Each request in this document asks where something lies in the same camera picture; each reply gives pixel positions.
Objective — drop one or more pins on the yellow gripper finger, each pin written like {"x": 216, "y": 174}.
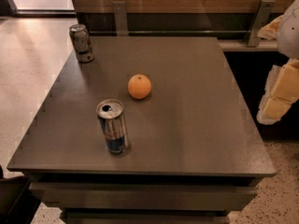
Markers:
{"x": 271, "y": 30}
{"x": 281, "y": 92}

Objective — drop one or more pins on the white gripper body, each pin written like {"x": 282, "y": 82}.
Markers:
{"x": 290, "y": 34}

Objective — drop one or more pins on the redbull can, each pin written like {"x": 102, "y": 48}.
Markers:
{"x": 110, "y": 113}

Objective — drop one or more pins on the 7up can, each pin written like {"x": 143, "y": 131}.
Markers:
{"x": 81, "y": 43}

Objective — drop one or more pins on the grey cabinet table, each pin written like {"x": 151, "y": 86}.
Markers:
{"x": 194, "y": 152}

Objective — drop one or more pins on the orange fruit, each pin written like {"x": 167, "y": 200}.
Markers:
{"x": 139, "y": 86}

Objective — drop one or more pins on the dark object bottom left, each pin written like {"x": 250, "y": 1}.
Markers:
{"x": 17, "y": 204}

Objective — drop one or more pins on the right metal wall bracket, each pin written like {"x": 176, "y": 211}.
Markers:
{"x": 260, "y": 19}

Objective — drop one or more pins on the metal wall bracket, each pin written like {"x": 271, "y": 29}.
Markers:
{"x": 260, "y": 19}
{"x": 120, "y": 17}

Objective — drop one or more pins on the wooden wall shelf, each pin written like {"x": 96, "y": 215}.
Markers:
{"x": 241, "y": 45}

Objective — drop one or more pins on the left metal wall bracket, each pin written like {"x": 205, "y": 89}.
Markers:
{"x": 120, "y": 17}

